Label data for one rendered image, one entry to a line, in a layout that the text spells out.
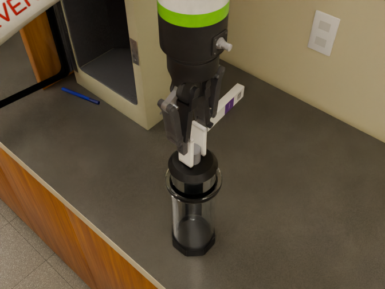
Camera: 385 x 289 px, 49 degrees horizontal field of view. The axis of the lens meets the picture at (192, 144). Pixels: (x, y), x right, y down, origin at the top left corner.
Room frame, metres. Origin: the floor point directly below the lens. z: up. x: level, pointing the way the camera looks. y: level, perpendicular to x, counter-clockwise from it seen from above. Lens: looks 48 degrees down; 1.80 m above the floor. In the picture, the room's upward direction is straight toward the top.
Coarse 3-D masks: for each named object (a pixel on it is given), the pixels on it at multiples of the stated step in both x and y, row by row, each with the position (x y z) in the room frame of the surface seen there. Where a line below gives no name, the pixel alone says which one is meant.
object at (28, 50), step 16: (32, 32) 0.97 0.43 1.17; (48, 32) 1.00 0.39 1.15; (0, 48) 0.91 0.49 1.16; (16, 48) 0.93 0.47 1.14; (32, 48) 0.96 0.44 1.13; (48, 48) 0.99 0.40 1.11; (0, 64) 0.90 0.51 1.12; (16, 64) 0.92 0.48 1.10; (32, 64) 0.95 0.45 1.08; (48, 64) 0.98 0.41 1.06; (0, 80) 0.89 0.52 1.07; (16, 80) 0.91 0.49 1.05; (32, 80) 0.94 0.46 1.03; (0, 96) 0.88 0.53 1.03
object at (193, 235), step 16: (176, 192) 0.45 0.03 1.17; (192, 192) 0.53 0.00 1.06; (208, 192) 0.45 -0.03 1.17; (176, 208) 0.46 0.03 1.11; (192, 208) 0.44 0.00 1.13; (208, 208) 0.45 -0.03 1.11; (176, 224) 0.46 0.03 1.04; (192, 224) 0.44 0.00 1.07; (208, 224) 0.45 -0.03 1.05; (176, 240) 0.46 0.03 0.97; (192, 240) 0.44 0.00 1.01; (208, 240) 0.46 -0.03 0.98
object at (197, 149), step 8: (176, 152) 0.51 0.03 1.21; (200, 152) 0.48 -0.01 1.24; (208, 152) 0.51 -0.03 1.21; (168, 160) 0.50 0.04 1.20; (176, 160) 0.49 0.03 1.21; (200, 160) 0.49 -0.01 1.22; (208, 160) 0.49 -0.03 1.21; (216, 160) 0.50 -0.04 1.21; (168, 168) 0.48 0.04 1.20; (176, 168) 0.47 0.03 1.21; (184, 168) 0.47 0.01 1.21; (192, 168) 0.47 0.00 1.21; (200, 168) 0.47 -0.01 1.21; (208, 168) 0.47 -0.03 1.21; (216, 168) 0.48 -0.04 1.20; (176, 176) 0.46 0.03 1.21; (184, 176) 0.45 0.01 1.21; (192, 176) 0.45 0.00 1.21; (200, 176) 0.45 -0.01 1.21; (208, 176) 0.46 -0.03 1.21; (192, 184) 0.46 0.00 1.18
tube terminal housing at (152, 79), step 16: (128, 0) 0.84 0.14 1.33; (144, 0) 0.85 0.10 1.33; (64, 16) 1.02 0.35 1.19; (128, 16) 0.84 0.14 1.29; (144, 16) 0.85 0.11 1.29; (128, 32) 0.85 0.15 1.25; (144, 32) 0.85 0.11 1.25; (144, 48) 0.84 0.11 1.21; (160, 48) 0.88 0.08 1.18; (144, 64) 0.84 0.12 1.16; (160, 64) 0.88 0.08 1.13; (80, 80) 1.02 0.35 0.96; (96, 80) 0.97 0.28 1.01; (144, 80) 0.83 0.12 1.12; (160, 80) 0.88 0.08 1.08; (112, 96) 0.92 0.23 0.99; (144, 96) 0.83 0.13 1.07; (160, 96) 0.87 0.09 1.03; (128, 112) 0.88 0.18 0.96; (144, 112) 0.83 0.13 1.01; (160, 112) 0.87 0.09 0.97
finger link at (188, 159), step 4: (192, 140) 0.47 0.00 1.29; (188, 144) 0.47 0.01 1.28; (192, 144) 0.47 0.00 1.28; (188, 148) 0.47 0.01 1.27; (192, 148) 0.47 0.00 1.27; (188, 152) 0.47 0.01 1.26; (192, 152) 0.47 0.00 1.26; (180, 156) 0.48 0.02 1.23; (184, 156) 0.48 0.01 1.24; (188, 156) 0.47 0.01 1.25; (192, 156) 0.47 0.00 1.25; (180, 160) 0.48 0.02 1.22; (184, 160) 0.48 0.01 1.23; (188, 160) 0.47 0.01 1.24; (192, 160) 0.47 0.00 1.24; (188, 164) 0.47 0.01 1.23; (192, 164) 0.47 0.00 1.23
